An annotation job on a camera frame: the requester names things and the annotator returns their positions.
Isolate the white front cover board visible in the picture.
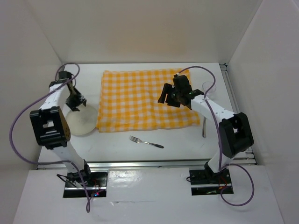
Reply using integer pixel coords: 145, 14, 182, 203
14, 166, 283, 224

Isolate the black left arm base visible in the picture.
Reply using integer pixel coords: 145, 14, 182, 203
57, 171, 108, 198

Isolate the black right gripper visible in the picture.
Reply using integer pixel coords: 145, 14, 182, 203
157, 83, 182, 108

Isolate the clear plastic cup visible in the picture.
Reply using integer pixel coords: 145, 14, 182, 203
202, 81, 216, 99

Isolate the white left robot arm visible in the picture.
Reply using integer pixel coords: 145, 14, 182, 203
29, 71, 92, 186

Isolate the cream round plate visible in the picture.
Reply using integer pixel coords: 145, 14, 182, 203
66, 105, 98, 136

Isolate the aluminium front rail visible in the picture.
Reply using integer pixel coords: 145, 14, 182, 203
37, 157, 257, 171

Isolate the yellow white checkered cloth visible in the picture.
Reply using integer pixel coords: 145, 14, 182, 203
96, 68, 200, 133

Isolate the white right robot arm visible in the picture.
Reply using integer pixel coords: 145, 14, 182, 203
158, 74, 254, 183

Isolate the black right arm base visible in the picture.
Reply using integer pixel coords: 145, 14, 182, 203
186, 163, 234, 196

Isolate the aluminium rail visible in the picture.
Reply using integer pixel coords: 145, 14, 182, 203
219, 62, 254, 159
37, 157, 257, 171

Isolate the aluminium right side rail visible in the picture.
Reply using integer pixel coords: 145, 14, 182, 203
219, 62, 254, 159

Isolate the silver table knife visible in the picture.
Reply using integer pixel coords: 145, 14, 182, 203
202, 117, 206, 138

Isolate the silver fork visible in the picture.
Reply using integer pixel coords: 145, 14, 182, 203
129, 136, 164, 149

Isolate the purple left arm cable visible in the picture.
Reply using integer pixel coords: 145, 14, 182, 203
8, 63, 103, 213

